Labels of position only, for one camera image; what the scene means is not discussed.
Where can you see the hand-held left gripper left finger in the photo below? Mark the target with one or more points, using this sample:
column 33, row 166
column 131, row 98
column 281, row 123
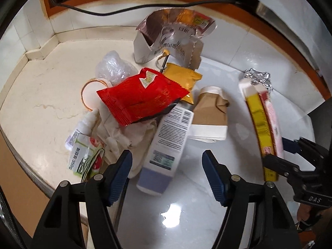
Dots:
column 120, row 176

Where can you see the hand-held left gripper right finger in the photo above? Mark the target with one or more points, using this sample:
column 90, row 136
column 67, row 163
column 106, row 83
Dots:
column 212, row 176

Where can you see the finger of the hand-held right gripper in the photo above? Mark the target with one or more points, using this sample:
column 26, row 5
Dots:
column 290, row 145
column 277, row 164

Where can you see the yellow pink packet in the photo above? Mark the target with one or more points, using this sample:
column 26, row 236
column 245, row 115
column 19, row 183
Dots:
column 262, row 119

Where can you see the small white dropper bottle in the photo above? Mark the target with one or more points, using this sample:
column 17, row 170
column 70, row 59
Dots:
column 84, row 124

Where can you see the red snack packet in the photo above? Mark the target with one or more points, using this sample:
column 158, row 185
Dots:
column 134, row 96

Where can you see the person's right hand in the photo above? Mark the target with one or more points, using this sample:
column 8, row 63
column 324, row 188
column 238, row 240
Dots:
column 302, row 213

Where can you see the crumpled white tissue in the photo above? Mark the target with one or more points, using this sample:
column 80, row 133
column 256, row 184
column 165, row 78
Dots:
column 124, row 137

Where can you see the green white packet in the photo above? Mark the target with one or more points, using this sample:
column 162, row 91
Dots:
column 80, row 155

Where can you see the white bottle with lavender cap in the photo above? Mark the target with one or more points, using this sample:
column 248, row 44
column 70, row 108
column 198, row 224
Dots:
column 166, row 140

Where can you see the brown white paper carton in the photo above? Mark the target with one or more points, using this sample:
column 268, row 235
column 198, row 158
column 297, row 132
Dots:
column 207, row 111

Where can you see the aluminium foil ball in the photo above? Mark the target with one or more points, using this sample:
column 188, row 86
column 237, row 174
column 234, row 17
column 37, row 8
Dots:
column 259, row 79

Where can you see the yellow snack packet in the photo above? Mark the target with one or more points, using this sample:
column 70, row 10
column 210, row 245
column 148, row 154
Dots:
column 181, row 79

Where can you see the crumpled clear plastic bag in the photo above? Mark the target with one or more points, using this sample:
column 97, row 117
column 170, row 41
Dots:
column 114, row 67

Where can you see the silver foil carton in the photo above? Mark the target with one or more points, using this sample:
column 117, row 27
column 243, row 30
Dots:
column 155, row 41

